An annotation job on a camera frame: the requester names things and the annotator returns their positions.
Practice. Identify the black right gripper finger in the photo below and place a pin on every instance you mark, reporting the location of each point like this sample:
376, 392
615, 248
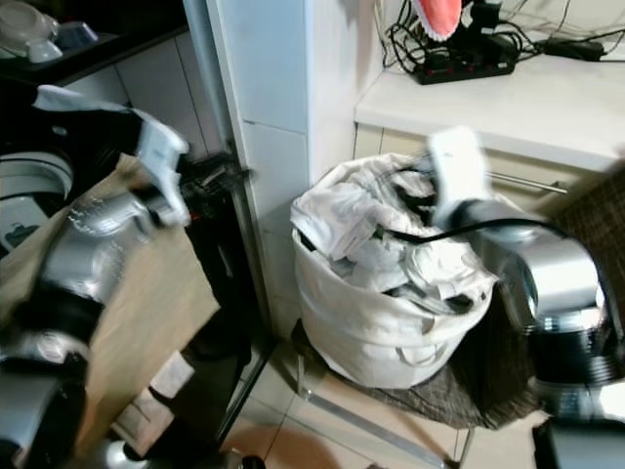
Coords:
398, 190

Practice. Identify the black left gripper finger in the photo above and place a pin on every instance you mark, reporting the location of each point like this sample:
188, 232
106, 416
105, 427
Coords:
236, 177

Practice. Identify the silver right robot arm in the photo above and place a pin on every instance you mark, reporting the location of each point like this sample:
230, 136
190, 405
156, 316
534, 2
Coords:
562, 283

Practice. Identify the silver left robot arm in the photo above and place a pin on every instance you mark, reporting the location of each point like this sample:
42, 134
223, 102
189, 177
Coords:
93, 259

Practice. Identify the white crumpled clothes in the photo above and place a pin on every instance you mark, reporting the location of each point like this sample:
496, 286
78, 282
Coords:
352, 210

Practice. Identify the top loading washing machine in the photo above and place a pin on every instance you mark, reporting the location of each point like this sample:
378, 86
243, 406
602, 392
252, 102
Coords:
21, 200

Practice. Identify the white cabinet with counter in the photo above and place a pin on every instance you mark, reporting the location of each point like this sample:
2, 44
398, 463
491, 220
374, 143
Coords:
498, 112

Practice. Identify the beige cloth cover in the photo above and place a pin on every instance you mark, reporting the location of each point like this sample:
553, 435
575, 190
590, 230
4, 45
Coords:
156, 303

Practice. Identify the white fabric laundry basket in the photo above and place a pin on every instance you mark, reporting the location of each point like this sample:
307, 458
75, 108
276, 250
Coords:
361, 332

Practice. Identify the black power strip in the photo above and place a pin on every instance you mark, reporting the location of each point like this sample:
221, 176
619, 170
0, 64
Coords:
467, 63

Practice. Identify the white cloth piece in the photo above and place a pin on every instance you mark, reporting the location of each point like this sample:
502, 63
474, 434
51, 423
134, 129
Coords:
83, 102

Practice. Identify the red and white brush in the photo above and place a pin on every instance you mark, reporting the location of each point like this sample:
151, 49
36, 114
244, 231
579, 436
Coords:
437, 16

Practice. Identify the chair with dark cushion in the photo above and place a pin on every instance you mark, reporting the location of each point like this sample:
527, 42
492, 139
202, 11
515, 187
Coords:
498, 381

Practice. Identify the small beige box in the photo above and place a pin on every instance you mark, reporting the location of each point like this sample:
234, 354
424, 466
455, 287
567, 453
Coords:
171, 376

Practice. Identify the small blue grey container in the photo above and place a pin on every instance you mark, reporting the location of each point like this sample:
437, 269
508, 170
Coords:
74, 35

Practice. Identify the black power adapter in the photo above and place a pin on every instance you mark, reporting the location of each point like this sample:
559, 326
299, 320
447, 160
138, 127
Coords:
574, 48

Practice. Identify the white kitchen appliance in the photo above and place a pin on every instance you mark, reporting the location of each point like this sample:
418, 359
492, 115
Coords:
24, 27

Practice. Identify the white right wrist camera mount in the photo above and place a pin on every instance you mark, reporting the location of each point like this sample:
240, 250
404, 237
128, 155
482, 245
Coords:
455, 166

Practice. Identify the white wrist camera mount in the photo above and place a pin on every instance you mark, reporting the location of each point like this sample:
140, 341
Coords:
162, 156
455, 166

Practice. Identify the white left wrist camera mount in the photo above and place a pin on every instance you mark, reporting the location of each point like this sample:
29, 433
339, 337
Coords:
162, 156

